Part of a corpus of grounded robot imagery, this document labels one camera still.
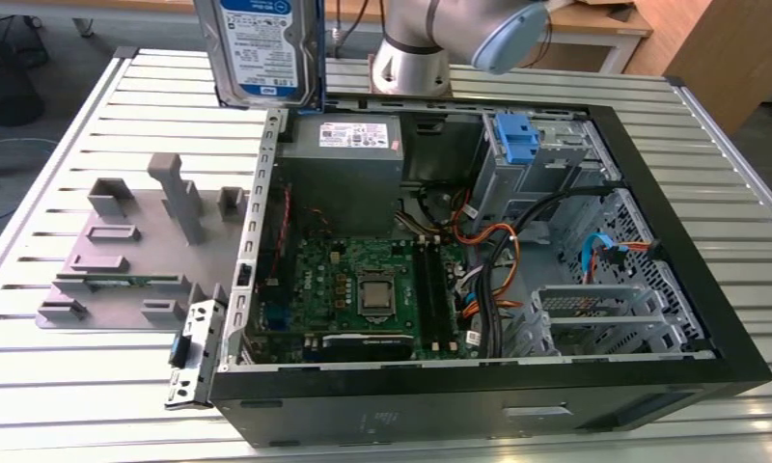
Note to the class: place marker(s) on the grey desk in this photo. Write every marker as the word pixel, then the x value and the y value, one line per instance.
pixel 141 10

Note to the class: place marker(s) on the metal disk bay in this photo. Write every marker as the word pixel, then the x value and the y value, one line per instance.
pixel 586 289

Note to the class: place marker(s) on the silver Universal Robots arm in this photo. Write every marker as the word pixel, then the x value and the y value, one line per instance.
pixel 412 62

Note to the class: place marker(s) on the grey power supply unit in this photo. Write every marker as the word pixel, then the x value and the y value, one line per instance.
pixel 342 193

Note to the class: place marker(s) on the black graphics card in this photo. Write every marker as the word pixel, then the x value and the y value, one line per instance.
pixel 367 346

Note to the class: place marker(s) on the wooden cabinet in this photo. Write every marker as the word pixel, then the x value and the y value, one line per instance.
pixel 734 58

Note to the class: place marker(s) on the black open PC case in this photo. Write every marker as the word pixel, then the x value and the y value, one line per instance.
pixel 424 410

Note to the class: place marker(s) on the blue drive cage latch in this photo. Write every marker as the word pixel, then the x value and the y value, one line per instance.
pixel 518 140

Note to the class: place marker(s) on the green RAM stick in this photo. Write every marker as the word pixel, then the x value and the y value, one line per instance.
pixel 137 280

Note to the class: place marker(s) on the metal optical drive cage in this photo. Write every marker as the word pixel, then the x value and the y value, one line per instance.
pixel 554 169

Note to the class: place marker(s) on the wooden desk white frame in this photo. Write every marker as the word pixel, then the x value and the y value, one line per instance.
pixel 592 26

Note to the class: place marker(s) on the black RAM slot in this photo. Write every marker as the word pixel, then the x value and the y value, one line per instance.
pixel 446 294
pixel 427 294

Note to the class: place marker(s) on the black waste bin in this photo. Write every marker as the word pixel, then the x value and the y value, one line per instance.
pixel 12 96

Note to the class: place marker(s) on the CPU socket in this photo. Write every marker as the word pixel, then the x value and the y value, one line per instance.
pixel 378 316

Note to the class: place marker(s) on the metal bracket with blue latch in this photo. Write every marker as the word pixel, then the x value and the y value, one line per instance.
pixel 199 337

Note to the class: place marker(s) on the green motherboard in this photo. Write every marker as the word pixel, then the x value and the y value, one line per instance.
pixel 322 270

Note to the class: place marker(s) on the silver CPU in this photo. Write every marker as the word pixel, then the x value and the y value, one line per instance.
pixel 378 294

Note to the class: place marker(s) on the grey parts rack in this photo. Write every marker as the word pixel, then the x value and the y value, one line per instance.
pixel 141 241

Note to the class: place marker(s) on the hard disk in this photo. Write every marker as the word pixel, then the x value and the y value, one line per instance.
pixel 258 48

